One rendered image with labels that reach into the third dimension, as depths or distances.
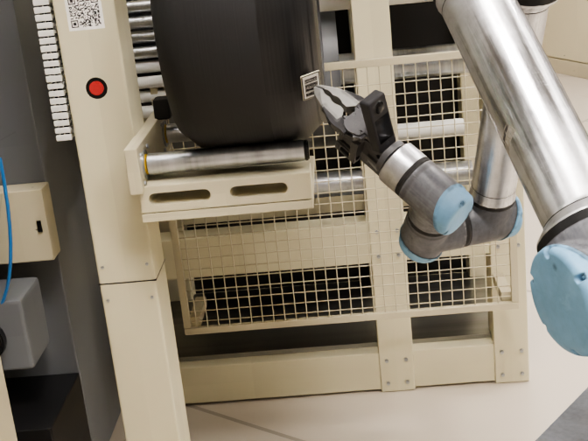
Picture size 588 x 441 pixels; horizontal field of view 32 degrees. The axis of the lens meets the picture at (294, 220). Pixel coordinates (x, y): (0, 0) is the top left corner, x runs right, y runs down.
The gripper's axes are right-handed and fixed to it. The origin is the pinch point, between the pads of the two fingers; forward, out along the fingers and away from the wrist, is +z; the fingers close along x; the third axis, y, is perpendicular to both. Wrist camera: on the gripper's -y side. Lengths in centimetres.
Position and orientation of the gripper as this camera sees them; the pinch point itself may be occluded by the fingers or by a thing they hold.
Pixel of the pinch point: (320, 87)
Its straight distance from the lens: 198.9
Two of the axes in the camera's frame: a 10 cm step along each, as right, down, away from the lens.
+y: -0.8, 5.1, 8.5
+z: -6.9, -6.5, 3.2
